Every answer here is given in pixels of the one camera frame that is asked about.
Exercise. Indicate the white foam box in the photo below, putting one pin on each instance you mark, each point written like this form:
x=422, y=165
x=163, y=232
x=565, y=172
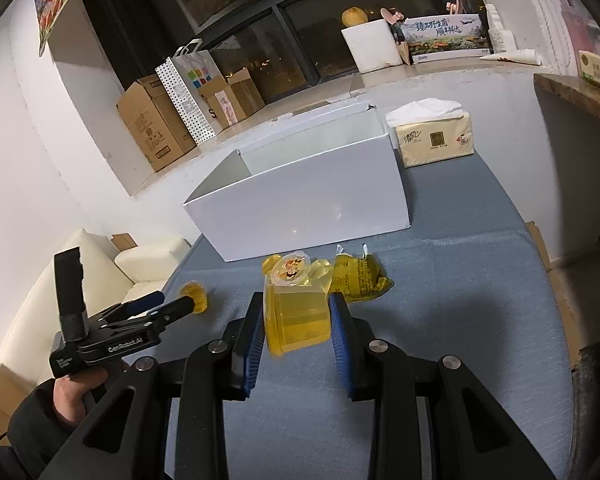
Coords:
x=372, y=47

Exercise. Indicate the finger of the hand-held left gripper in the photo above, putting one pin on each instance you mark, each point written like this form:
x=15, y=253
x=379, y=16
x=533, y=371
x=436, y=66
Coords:
x=145, y=301
x=175, y=309

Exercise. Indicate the small cardboard box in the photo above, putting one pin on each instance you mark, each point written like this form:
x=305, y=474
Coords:
x=237, y=95

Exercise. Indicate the yellow pomelo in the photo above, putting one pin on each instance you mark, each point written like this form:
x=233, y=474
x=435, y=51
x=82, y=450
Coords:
x=355, y=16

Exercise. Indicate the yellow jelly cup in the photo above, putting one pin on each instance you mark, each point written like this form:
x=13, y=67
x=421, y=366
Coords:
x=200, y=300
x=323, y=273
x=290, y=267
x=295, y=320

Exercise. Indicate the brown cardboard piece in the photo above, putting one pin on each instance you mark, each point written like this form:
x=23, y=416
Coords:
x=124, y=241

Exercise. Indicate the person's left hand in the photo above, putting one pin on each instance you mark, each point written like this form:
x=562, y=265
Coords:
x=70, y=400

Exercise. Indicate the dark window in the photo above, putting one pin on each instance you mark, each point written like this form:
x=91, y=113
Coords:
x=260, y=15

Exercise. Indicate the wooden counter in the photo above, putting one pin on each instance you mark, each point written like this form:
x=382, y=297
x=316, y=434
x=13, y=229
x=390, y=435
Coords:
x=580, y=170

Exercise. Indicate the landscape printed box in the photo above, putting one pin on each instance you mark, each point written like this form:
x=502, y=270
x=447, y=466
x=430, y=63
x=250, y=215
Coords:
x=445, y=37

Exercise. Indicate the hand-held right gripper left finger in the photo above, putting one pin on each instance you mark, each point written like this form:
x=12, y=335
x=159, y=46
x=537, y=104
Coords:
x=252, y=342

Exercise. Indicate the white bottle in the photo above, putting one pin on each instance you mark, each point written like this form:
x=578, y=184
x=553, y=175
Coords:
x=500, y=30

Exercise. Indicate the white rolled tube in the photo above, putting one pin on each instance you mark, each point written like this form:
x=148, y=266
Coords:
x=510, y=57

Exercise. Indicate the small green candy packet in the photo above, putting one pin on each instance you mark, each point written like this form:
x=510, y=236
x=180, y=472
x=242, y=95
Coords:
x=360, y=277

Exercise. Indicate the large cardboard box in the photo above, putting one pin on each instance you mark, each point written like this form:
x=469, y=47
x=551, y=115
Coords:
x=147, y=125

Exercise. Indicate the dotted paper bag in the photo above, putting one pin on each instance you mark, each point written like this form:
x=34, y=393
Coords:
x=185, y=97

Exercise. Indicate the yellow tissue pack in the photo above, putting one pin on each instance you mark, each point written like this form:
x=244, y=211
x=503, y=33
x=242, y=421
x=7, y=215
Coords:
x=435, y=141

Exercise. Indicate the green and white box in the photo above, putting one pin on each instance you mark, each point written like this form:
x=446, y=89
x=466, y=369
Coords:
x=590, y=67

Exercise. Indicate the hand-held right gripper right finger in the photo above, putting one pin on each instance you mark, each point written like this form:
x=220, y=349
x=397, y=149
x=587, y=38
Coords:
x=340, y=347

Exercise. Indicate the cream sofa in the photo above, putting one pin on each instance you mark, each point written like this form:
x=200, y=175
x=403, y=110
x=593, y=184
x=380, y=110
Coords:
x=40, y=285

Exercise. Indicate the brown cardboard box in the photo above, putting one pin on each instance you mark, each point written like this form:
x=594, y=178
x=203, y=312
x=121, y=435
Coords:
x=0, y=400

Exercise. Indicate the person's left forearm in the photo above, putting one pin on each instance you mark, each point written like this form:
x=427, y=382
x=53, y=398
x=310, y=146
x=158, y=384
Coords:
x=35, y=435

